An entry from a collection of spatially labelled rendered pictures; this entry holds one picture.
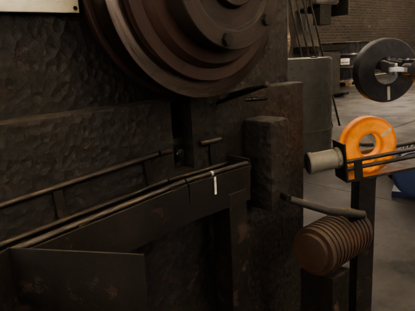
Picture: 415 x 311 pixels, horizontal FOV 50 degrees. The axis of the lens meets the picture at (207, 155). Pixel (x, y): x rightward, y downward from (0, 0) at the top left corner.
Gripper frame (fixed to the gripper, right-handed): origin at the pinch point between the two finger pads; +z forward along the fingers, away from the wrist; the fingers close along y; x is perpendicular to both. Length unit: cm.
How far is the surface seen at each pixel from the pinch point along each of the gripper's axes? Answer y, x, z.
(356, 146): -4.1, -22.1, 5.0
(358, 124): -3.5, -16.1, 5.3
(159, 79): -56, 1, -17
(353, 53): 430, -62, 905
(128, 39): -61, 9, -20
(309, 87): 69, -39, 233
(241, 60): -37.4, 3.1, -6.4
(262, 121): -30.5, -12.8, 2.8
